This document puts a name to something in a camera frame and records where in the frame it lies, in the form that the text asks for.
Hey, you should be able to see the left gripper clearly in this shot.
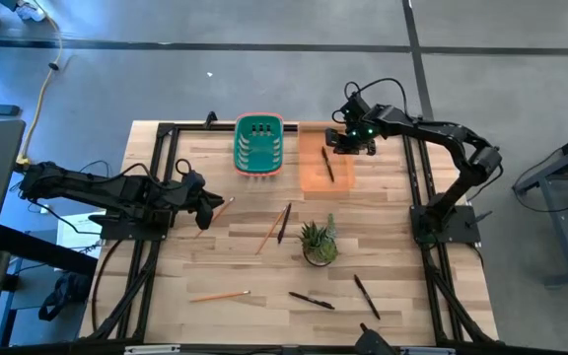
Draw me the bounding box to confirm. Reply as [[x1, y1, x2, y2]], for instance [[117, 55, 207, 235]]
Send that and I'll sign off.
[[170, 184, 225, 232]]

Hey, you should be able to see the yellow pencil with red eraser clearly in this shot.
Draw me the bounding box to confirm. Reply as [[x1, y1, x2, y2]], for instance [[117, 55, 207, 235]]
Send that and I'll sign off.
[[255, 204, 289, 256], [193, 196, 237, 239], [188, 290, 251, 304]]

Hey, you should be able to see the black pen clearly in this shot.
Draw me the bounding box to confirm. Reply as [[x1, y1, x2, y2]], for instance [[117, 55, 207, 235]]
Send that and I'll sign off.
[[288, 291, 336, 311], [320, 146, 336, 183], [276, 202, 293, 245], [353, 274, 382, 320]]

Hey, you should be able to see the translucent orange plastic tray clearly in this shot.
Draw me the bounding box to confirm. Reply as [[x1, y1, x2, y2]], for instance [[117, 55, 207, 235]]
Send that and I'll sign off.
[[297, 121, 356, 193]]

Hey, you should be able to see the teal basket with orange rim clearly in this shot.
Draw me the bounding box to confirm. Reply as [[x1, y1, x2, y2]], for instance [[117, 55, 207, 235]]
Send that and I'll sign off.
[[233, 111, 285, 178]]

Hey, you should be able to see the succulent plant in black pot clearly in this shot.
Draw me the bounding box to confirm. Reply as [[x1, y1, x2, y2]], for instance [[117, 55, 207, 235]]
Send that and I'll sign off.
[[298, 212, 340, 268]]

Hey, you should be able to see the white paper sheet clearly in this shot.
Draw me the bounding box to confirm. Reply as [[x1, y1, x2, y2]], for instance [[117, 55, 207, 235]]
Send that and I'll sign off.
[[55, 210, 104, 258]]

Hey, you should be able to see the black bag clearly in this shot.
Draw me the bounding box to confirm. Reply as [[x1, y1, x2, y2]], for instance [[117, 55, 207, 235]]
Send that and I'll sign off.
[[37, 272, 93, 322]]

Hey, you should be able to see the black desk beam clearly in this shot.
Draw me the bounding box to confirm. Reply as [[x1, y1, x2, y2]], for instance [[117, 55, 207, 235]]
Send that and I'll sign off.
[[0, 224, 99, 277]]

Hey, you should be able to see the black angular object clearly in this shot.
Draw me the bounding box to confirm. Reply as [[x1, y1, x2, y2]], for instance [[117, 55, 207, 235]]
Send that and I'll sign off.
[[354, 322, 390, 355]]

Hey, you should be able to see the person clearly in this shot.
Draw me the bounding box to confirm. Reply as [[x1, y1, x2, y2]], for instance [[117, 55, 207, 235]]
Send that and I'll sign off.
[[0, 0, 47, 36]]

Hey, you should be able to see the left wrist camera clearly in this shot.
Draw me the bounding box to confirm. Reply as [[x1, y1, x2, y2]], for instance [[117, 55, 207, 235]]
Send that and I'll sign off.
[[184, 171, 206, 192]]

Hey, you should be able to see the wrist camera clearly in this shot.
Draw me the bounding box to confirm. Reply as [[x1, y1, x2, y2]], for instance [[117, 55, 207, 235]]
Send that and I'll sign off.
[[184, 171, 206, 192], [343, 93, 372, 123]]

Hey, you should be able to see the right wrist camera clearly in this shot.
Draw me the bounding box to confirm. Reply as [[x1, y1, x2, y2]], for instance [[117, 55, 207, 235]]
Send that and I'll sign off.
[[343, 93, 372, 123]]

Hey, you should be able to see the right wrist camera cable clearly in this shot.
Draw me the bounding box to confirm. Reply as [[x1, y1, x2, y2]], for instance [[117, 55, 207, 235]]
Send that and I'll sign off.
[[331, 77, 409, 124]]

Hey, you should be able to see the silver metal bracket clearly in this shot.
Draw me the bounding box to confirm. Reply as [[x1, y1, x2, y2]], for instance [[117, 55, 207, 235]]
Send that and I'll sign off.
[[399, 346, 457, 355], [123, 344, 182, 355]]

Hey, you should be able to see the yellow extension cable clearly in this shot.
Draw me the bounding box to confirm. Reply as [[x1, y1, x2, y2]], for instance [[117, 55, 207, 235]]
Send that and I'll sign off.
[[15, 0, 64, 167]]

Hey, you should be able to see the grey metal table frame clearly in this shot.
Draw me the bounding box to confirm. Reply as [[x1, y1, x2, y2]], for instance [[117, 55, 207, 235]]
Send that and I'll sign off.
[[512, 122, 568, 290]]

